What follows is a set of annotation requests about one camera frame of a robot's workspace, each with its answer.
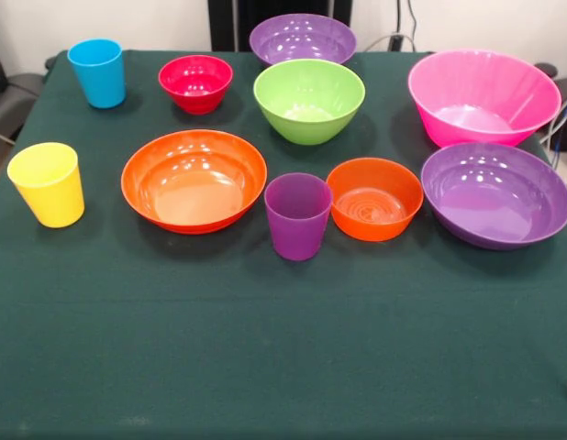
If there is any purple plastic cup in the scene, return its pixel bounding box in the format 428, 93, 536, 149
263, 172, 334, 262

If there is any orange small bowl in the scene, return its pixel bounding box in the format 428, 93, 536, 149
326, 157, 425, 243

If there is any red small bowl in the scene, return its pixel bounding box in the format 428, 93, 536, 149
157, 54, 234, 116

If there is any purple rounded deep bowl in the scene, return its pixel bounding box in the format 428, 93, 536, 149
249, 13, 358, 66

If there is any orange wide shallow bowl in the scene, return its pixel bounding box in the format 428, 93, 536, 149
120, 128, 269, 236

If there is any green bowl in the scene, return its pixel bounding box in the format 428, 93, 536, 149
252, 58, 367, 147

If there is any dark green table cloth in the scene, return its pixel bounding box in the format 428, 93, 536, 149
0, 49, 567, 440

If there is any purple wide shallow bowl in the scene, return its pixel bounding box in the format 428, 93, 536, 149
419, 142, 567, 251

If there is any pink large bowl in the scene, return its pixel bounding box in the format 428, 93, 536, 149
406, 49, 563, 149

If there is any blue plastic cup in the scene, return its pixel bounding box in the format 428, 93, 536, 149
66, 38, 128, 110

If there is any yellow plastic cup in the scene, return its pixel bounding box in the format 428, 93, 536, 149
6, 141, 86, 229

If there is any black office chair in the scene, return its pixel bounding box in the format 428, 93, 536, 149
0, 31, 49, 189

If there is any white cable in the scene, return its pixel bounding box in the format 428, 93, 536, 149
360, 35, 395, 52

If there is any black hanging cable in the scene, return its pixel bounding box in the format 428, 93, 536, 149
405, 0, 418, 50

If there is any grey blue cable bundle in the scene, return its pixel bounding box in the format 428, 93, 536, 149
539, 91, 567, 196

